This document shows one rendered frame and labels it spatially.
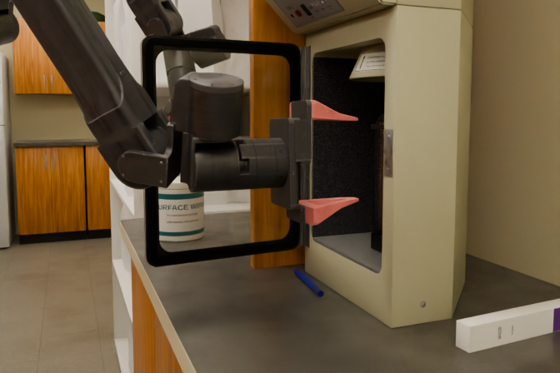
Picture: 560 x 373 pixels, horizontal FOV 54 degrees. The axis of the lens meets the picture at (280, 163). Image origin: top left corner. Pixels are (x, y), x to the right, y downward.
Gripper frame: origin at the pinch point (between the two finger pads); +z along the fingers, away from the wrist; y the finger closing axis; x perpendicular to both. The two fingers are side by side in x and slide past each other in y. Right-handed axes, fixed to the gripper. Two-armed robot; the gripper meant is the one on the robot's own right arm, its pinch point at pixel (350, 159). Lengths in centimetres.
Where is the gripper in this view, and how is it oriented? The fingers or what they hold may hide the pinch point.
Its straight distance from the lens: 67.6
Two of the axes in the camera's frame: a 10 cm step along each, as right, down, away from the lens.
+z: 9.3, -0.4, 3.5
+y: -0.2, -10.0, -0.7
